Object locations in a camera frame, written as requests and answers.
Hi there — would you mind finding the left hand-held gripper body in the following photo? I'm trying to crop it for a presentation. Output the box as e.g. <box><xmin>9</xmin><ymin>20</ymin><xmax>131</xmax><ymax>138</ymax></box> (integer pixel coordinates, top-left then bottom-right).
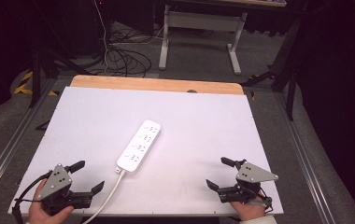
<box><xmin>36</xmin><ymin>163</ymin><xmax>93</xmax><ymax>217</ymax></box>

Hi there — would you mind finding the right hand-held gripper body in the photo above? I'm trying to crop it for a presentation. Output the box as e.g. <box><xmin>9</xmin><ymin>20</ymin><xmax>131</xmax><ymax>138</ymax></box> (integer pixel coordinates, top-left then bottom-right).
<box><xmin>218</xmin><ymin>159</ymin><xmax>279</xmax><ymax>204</ymax></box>

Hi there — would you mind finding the white power strip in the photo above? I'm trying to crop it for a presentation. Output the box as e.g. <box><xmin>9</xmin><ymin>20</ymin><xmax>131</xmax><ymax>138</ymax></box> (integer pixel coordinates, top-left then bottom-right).
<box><xmin>116</xmin><ymin>119</ymin><xmax>163</xmax><ymax>175</ymax></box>

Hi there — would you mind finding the person's right hand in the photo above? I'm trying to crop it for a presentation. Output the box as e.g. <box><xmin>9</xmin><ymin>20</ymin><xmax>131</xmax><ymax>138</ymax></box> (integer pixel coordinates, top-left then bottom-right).
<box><xmin>229</xmin><ymin>198</ymin><xmax>267</xmax><ymax>222</ymax></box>

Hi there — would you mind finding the person's left hand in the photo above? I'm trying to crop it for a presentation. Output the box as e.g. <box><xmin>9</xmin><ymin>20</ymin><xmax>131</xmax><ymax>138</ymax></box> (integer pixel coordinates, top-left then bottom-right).
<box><xmin>27</xmin><ymin>179</ymin><xmax>75</xmax><ymax>224</ymax></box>

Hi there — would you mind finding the person's white right sleeve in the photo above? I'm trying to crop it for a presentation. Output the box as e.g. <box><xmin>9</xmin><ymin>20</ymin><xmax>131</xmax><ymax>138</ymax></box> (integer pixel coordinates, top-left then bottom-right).
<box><xmin>243</xmin><ymin>215</ymin><xmax>278</xmax><ymax>224</ymax></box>

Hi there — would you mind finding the white table board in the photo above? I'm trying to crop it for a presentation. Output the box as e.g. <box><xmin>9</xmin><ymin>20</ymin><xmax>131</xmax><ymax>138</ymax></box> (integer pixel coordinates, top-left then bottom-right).
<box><xmin>7</xmin><ymin>86</ymin><xmax>285</xmax><ymax>217</ymax></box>

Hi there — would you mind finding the yellow black floor tape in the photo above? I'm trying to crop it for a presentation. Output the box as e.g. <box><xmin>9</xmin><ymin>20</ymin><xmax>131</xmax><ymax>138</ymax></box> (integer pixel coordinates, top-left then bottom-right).
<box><xmin>13</xmin><ymin>70</ymin><xmax>59</xmax><ymax>97</ymax></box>

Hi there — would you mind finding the black metal stand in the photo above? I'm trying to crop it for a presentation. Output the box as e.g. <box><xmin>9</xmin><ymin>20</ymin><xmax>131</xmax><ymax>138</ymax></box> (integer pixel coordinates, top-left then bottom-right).
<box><xmin>240</xmin><ymin>12</ymin><xmax>305</xmax><ymax>121</ymax></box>

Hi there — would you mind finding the black tripod stand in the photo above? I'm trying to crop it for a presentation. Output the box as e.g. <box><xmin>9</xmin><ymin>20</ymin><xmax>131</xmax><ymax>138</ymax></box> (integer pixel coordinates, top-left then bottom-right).
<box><xmin>28</xmin><ymin>0</ymin><xmax>96</xmax><ymax>109</ymax></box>

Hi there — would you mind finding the light wooden desk top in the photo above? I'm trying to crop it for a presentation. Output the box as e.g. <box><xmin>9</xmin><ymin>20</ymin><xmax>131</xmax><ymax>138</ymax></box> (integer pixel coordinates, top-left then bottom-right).
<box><xmin>178</xmin><ymin>0</ymin><xmax>288</xmax><ymax>8</ymax></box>

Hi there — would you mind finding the white power strip cable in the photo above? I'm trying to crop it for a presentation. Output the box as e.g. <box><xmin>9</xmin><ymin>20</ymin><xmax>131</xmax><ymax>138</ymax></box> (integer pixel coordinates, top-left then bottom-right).
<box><xmin>81</xmin><ymin>169</ymin><xmax>127</xmax><ymax>224</ymax></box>

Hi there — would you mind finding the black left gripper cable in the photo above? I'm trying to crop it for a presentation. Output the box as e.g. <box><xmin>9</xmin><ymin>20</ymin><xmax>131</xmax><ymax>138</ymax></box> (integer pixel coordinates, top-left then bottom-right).
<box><xmin>11</xmin><ymin>170</ymin><xmax>54</xmax><ymax>224</ymax></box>

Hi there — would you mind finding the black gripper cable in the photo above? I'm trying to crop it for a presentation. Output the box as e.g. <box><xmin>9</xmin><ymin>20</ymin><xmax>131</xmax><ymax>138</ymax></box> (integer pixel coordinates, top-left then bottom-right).
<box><xmin>248</xmin><ymin>186</ymin><xmax>275</xmax><ymax>213</ymax></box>
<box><xmin>11</xmin><ymin>170</ymin><xmax>54</xmax><ymax>224</ymax></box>

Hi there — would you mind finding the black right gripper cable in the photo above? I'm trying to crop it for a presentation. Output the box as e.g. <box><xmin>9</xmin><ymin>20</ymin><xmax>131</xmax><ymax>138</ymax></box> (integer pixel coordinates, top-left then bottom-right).
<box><xmin>248</xmin><ymin>186</ymin><xmax>275</xmax><ymax>213</ymax></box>

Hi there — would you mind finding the aluminium floor rail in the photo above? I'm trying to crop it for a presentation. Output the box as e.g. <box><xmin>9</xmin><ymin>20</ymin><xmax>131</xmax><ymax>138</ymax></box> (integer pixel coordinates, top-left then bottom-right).
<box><xmin>273</xmin><ymin>91</ymin><xmax>334</xmax><ymax>224</ymax></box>
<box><xmin>0</xmin><ymin>77</ymin><xmax>59</xmax><ymax>195</ymax></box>

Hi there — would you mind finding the black floor cable tangle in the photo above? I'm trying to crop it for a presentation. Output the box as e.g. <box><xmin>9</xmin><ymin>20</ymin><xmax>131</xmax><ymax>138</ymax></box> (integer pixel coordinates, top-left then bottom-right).
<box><xmin>105</xmin><ymin>28</ymin><xmax>166</xmax><ymax>78</ymax></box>

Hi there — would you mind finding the thin white floor cable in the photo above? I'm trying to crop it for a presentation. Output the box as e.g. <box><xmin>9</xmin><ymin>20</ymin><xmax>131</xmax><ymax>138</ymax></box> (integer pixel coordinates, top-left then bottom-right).
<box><xmin>92</xmin><ymin>0</ymin><xmax>110</xmax><ymax>73</ymax></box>

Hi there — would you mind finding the white metal desk frame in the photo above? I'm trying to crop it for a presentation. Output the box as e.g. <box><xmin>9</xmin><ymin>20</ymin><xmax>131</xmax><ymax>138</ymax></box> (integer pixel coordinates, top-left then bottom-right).
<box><xmin>158</xmin><ymin>4</ymin><xmax>249</xmax><ymax>77</ymax></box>

